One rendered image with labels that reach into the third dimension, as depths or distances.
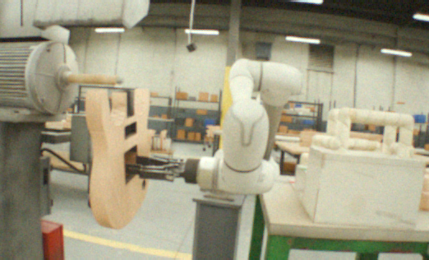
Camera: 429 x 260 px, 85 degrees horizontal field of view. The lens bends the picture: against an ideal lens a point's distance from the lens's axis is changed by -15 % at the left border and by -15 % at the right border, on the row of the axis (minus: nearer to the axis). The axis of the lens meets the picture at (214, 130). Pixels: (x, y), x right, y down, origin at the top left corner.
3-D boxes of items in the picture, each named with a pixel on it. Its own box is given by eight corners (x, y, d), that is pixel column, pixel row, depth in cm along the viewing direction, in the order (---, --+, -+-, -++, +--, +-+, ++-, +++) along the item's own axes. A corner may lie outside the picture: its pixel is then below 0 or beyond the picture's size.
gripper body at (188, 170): (196, 189, 74) (163, 185, 75) (200, 178, 82) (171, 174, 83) (197, 164, 72) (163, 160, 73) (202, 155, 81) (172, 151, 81)
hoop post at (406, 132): (400, 159, 58) (405, 120, 58) (394, 157, 61) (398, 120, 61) (412, 160, 58) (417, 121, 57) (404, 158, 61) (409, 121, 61)
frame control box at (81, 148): (34, 172, 103) (36, 111, 102) (64, 164, 125) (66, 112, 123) (82, 180, 101) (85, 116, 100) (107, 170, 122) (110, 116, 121)
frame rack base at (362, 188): (313, 224, 60) (323, 152, 59) (301, 204, 75) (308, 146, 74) (415, 229, 57) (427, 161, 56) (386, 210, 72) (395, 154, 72)
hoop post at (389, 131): (385, 155, 66) (389, 120, 66) (379, 153, 70) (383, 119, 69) (395, 155, 66) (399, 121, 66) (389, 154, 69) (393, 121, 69)
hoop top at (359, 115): (339, 119, 60) (340, 106, 60) (336, 119, 63) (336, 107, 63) (416, 127, 58) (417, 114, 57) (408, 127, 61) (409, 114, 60)
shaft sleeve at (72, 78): (66, 81, 83) (69, 71, 84) (72, 84, 87) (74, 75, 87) (114, 83, 82) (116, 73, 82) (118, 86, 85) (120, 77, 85)
